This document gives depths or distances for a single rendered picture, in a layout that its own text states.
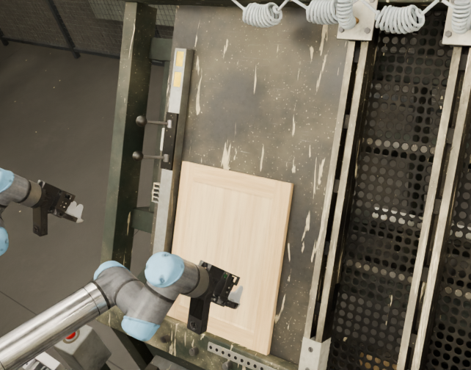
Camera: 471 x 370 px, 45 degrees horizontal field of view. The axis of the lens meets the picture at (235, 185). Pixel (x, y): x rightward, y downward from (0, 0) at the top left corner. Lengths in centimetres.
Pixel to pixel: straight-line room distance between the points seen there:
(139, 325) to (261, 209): 73
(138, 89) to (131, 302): 109
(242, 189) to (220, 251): 23
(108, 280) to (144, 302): 13
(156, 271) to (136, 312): 10
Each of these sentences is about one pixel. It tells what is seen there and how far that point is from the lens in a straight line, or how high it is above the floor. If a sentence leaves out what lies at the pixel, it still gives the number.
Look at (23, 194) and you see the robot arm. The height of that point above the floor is 159.
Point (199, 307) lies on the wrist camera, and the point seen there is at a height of 146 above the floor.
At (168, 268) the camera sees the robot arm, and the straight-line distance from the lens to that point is 121.
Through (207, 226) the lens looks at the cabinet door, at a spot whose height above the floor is 117.
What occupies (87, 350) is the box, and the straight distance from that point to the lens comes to 223.
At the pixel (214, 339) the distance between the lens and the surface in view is 200.
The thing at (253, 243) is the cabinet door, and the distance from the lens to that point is 187.
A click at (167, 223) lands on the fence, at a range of 206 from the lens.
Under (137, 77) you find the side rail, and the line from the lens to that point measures 218.
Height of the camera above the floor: 251
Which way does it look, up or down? 40 degrees down
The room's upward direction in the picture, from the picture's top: 20 degrees counter-clockwise
